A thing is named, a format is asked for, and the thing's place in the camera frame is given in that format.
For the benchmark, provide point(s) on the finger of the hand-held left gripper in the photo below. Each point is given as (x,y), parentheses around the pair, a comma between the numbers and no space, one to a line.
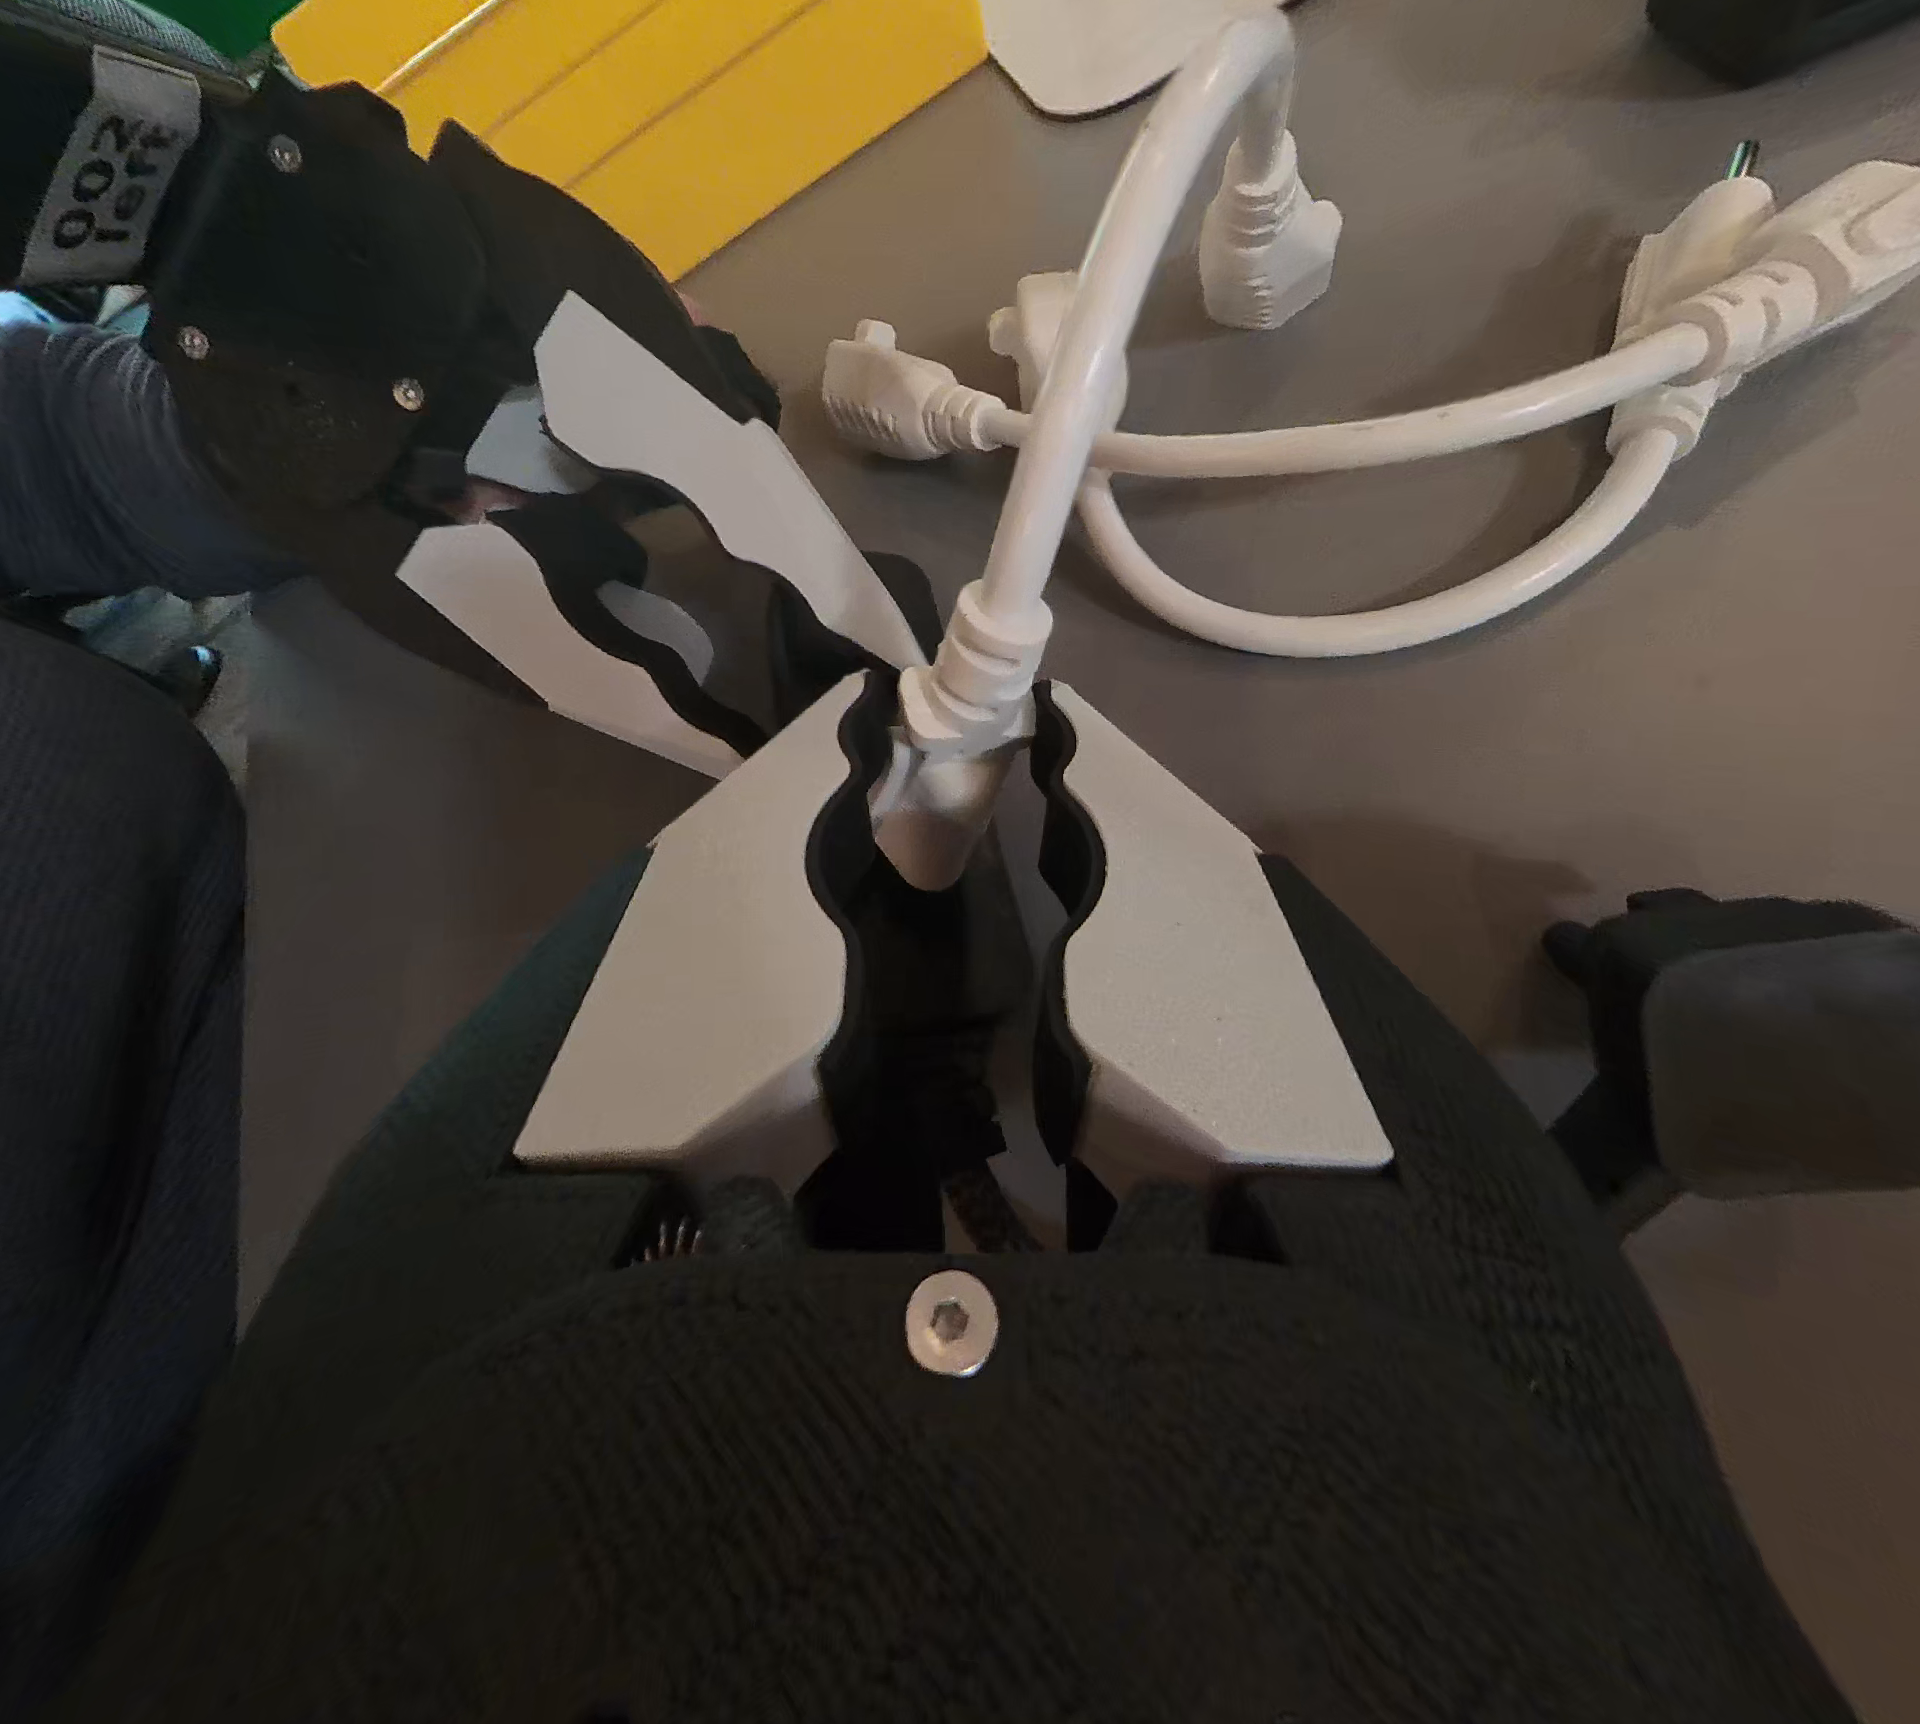
(511,614)
(721,464)

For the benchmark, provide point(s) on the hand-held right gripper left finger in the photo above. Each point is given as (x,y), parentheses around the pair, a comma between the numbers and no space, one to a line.
(704,988)

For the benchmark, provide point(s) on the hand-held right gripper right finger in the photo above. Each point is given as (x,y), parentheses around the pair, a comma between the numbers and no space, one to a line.
(1215,1005)

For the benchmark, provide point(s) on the person's left forearm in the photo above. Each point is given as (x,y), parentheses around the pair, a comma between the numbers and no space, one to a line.
(90,464)

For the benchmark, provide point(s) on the person's left hand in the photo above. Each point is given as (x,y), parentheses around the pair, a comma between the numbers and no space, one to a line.
(502,497)

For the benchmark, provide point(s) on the black and grey padded object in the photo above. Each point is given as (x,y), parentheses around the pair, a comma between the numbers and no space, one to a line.
(1755,1049)

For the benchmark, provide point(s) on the person's clothed body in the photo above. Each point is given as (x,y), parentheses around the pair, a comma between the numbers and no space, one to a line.
(104,1154)

